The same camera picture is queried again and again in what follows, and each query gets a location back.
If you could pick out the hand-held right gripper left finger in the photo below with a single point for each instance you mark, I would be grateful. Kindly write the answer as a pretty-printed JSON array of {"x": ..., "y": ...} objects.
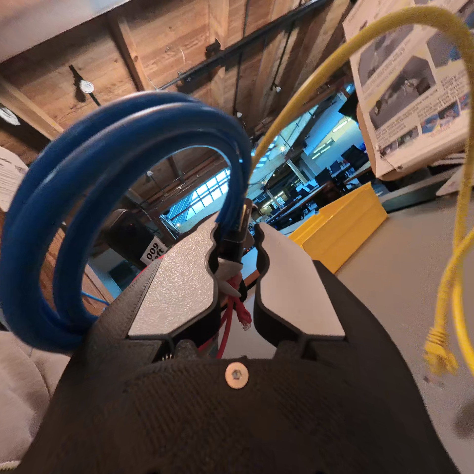
[{"x": 174, "y": 292}]

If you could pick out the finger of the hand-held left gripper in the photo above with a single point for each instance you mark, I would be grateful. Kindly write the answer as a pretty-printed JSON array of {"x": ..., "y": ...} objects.
[{"x": 226, "y": 272}]

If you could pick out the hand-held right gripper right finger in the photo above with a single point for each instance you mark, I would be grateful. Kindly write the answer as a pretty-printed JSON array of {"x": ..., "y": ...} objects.
[{"x": 296, "y": 292}]

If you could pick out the black ethernet splitter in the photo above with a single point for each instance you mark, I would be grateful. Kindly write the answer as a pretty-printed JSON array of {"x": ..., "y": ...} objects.
[{"x": 237, "y": 237}]

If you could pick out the large yellow storage bin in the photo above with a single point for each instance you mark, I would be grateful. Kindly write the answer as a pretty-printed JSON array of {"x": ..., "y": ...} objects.
[{"x": 344, "y": 226}]

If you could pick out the white paper notice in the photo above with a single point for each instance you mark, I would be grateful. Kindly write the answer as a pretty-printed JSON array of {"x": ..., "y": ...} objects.
[{"x": 9, "y": 177}]

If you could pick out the ceiling spotlight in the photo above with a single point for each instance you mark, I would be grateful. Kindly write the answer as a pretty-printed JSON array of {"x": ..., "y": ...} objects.
[
  {"x": 87, "y": 87},
  {"x": 8, "y": 115}
]

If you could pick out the instruction sheet on clipboard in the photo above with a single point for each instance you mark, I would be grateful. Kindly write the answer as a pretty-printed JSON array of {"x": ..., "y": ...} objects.
[{"x": 364, "y": 129}]

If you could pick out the beige zip sweatshirt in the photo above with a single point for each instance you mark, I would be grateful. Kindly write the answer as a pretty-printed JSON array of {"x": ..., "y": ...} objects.
[{"x": 22, "y": 389}]

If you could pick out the white board stand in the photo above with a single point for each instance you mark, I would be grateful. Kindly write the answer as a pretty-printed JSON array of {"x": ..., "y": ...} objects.
[{"x": 451, "y": 185}]

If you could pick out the printed instruction sheet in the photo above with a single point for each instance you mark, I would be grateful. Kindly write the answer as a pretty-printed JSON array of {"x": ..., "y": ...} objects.
[{"x": 407, "y": 81}]

